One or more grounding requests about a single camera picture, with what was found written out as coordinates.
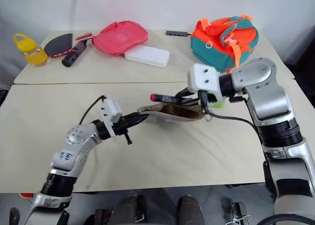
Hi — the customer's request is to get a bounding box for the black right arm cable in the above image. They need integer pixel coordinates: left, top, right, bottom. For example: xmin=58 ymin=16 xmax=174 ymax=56
xmin=198 ymin=90 xmax=271 ymax=193

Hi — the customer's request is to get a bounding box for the black cylindrical bottle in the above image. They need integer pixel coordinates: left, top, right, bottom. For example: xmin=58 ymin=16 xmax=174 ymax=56
xmin=61 ymin=40 xmax=89 ymax=68

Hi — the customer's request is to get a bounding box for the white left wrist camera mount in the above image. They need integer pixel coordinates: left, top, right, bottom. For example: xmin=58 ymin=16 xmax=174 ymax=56
xmin=99 ymin=99 xmax=123 ymax=137

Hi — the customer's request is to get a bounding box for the pink fabric pouch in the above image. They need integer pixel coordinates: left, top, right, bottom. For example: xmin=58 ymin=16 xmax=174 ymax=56
xmin=92 ymin=21 xmax=149 ymax=57

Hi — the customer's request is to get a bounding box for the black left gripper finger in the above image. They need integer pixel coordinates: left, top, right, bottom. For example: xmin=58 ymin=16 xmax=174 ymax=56
xmin=123 ymin=112 xmax=149 ymax=121
xmin=127 ymin=116 xmax=150 ymax=130

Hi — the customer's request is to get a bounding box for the orange and teal backpack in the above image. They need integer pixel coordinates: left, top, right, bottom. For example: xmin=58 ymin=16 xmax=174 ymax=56
xmin=189 ymin=13 xmax=259 ymax=73

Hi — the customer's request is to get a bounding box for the grey usb hub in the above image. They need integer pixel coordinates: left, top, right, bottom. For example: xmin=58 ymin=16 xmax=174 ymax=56
xmin=165 ymin=30 xmax=192 ymax=36

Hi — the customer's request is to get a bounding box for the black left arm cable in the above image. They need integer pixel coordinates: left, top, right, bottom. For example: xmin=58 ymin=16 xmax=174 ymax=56
xmin=78 ymin=95 xmax=107 ymax=125

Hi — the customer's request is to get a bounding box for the black table tennis paddle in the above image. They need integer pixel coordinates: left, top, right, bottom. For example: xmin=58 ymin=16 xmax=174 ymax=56
xmin=44 ymin=31 xmax=93 ymax=58

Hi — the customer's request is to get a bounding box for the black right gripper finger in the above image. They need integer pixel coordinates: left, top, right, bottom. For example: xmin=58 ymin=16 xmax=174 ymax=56
xmin=181 ymin=98 xmax=202 ymax=106
xmin=174 ymin=88 xmax=198 ymax=99

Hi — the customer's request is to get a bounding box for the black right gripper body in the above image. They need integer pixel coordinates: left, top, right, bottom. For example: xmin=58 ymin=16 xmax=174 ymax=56
xmin=196 ymin=89 xmax=219 ymax=109

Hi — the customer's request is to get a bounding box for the black marker with red cap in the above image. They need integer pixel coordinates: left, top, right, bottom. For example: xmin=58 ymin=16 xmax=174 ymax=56
xmin=150 ymin=94 xmax=184 ymax=103

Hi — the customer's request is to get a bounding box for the dark rounded shape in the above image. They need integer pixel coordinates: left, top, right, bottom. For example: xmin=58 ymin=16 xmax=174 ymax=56
xmin=177 ymin=194 xmax=205 ymax=225

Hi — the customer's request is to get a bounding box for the yellow lidded juice bottle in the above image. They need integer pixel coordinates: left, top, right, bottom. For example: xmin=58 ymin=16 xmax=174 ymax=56
xmin=13 ymin=33 xmax=51 ymax=67

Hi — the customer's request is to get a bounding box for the white flat rectangular box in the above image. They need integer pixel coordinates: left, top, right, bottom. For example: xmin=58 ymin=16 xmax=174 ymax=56
xmin=123 ymin=45 xmax=171 ymax=68

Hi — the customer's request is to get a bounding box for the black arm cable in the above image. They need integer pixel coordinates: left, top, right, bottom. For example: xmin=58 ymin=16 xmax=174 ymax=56
xmin=78 ymin=95 xmax=107 ymax=125
xmin=198 ymin=90 xmax=271 ymax=193

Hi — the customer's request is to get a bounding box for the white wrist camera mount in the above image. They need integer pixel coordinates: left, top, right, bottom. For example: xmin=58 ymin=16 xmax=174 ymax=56
xmin=188 ymin=63 xmax=226 ymax=104
xmin=99 ymin=99 xmax=123 ymax=137

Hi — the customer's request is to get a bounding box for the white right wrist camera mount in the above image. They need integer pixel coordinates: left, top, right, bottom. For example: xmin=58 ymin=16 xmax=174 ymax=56
xmin=188 ymin=63 xmax=226 ymax=104

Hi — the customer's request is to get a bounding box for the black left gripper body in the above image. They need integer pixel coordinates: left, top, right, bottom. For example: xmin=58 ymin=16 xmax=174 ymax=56
xmin=112 ymin=117 xmax=134 ymax=146

